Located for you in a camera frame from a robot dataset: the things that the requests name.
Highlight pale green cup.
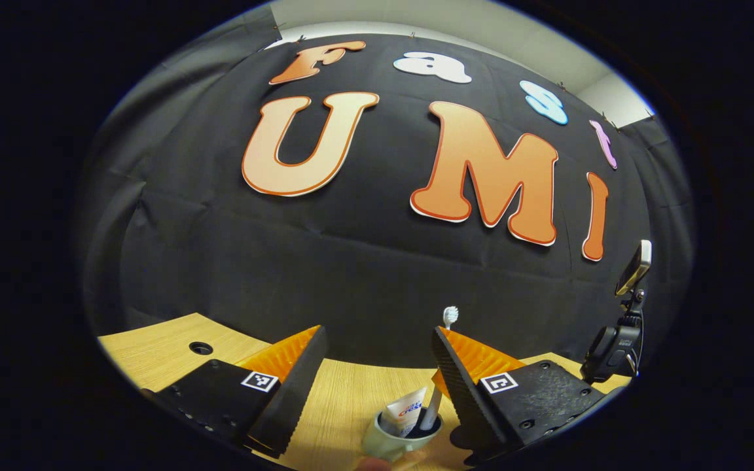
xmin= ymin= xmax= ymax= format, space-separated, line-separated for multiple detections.
xmin=361 ymin=407 xmax=444 ymax=462

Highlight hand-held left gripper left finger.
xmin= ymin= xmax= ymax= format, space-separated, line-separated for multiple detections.
xmin=140 ymin=324 xmax=329 ymax=459

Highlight wooden desktop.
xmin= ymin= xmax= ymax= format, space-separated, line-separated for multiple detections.
xmin=98 ymin=313 xmax=633 ymax=471

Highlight white toothpaste tube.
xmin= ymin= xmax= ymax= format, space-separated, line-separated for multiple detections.
xmin=384 ymin=386 xmax=429 ymax=438

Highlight black backdrop cloth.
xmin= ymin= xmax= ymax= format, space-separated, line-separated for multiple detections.
xmin=79 ymin=33 xmax=695 ymax=380

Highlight white toothbrush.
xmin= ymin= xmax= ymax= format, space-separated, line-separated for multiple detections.
xmin=420 ymin=306 xmax=460 ymax=432

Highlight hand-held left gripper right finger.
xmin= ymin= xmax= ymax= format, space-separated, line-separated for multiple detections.
xmin=431 ymin=326 xmax=607 ymax=466

